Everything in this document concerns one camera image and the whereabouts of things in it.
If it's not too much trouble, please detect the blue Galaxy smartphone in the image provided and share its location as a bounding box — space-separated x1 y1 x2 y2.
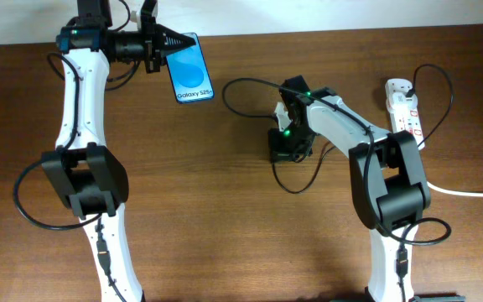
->
167 33 215 104

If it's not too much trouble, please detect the black USB charging cable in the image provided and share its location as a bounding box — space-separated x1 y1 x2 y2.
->
271 64 454 195

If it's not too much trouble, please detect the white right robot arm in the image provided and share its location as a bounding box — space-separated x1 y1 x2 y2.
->
268 75 431 301

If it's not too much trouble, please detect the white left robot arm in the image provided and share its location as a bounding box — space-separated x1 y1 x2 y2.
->
42 0 195 301

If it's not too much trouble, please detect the white USB charger adapter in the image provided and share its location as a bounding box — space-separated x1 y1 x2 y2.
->
387 92 418 114

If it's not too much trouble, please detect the white power strip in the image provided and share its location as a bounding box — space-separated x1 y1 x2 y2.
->
385 78 425 150

